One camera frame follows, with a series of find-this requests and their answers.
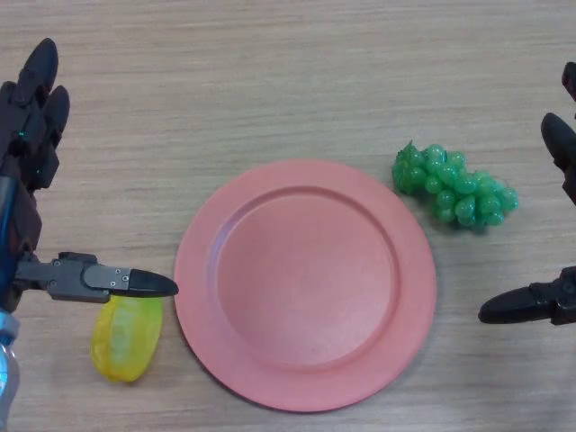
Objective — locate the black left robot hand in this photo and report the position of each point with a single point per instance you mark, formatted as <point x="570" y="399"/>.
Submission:
<point x="27" y="117"/>

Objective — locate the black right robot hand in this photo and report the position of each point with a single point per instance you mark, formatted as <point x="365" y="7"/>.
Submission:
<point x="517" y="308"/>

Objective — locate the yellow green starfruit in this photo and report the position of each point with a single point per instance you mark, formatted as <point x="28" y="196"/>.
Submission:
<point x="128" y="342"/>

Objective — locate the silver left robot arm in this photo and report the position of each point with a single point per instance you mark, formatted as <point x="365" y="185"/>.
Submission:
<point x="6" y="382"/>

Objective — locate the pink round plate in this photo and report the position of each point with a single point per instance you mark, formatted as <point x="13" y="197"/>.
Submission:
<point x="306" y="288"/>

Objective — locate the green grape bunch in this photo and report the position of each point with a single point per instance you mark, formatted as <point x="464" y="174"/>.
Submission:
<point x="454" y="189"/>

